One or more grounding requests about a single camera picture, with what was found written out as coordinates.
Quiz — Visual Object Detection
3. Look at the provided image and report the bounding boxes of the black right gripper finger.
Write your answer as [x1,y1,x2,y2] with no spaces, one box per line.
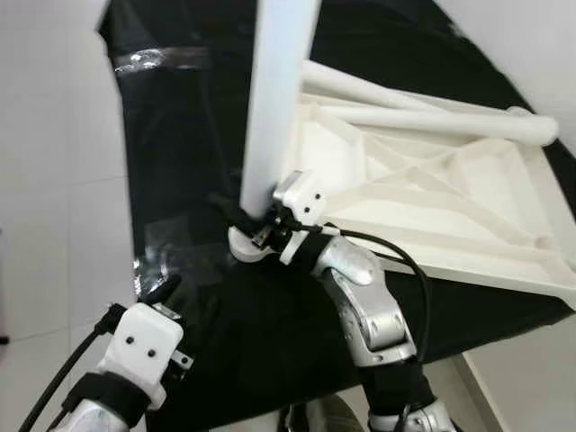
[209,193,258,231]

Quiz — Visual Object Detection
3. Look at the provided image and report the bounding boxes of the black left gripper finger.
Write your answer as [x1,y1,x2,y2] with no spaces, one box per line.
[144,274,183,309]

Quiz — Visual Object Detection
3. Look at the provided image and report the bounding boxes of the white plastic table leg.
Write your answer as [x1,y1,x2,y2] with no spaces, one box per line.
[335,102,561,147]
[301,60,442,113]
[239,0,322,219]

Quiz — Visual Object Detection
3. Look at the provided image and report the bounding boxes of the white plastic children table top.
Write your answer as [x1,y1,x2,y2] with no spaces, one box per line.
[228,63,576,309]

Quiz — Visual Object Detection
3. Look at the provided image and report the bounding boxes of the clear plastic tape piece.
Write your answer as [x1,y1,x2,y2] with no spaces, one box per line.
[114,45,214,75]
[133,216,237,300]

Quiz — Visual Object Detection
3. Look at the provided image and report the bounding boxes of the black tablecloth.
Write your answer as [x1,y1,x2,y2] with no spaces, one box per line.
[94,0,576,432]

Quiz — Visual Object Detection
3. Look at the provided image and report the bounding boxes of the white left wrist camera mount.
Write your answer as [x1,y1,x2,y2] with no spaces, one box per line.
[96,303,186,411]

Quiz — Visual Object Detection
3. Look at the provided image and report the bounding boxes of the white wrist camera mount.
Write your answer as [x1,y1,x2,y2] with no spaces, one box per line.
[96,303,186,411]
[272,169,327,267]

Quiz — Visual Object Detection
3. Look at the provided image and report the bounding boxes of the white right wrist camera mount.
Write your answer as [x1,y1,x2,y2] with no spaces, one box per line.
[272,169,327,267]

